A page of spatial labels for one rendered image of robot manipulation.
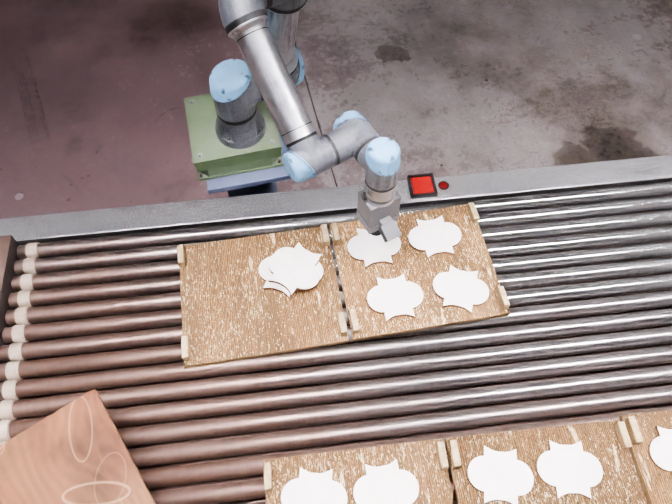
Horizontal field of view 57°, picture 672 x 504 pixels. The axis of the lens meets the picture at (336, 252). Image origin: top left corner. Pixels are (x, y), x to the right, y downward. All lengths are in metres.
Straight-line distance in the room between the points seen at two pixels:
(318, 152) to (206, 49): 2.38
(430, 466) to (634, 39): 3.07
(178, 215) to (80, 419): 0.64
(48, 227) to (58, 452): 0.70
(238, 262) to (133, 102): 1.95
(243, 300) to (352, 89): 1.98
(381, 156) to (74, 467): 0.92
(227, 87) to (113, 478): 1.00
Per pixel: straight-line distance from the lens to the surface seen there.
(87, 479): 1.44
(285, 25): 1.57
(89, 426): 1.47
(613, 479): 1.58
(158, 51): 3.74
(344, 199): 1.79
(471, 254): 1.70
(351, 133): 1.40
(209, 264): 1.68
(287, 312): 1.58
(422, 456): 1.48
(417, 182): 1.82
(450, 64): 3.58
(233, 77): 1.74
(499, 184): 1.88
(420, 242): 1.68
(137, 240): 1.79
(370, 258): 1.64
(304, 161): 1.35
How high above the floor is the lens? 2.36
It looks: 59 degrees down
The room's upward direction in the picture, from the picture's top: straight up
